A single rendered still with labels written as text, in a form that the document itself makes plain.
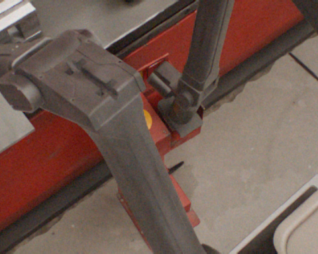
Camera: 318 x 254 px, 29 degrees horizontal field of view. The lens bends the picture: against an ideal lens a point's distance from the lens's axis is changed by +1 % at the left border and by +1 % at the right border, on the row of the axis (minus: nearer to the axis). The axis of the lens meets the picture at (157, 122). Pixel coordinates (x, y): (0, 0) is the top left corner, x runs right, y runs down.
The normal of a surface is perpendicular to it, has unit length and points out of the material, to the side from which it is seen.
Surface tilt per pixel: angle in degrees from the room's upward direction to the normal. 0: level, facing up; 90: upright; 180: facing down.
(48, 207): 0
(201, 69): 74
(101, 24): 0
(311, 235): 42
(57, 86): 14
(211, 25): 79
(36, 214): 0
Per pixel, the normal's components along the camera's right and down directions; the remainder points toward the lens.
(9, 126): 0.00, -0.40
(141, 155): 0.65, 0.24
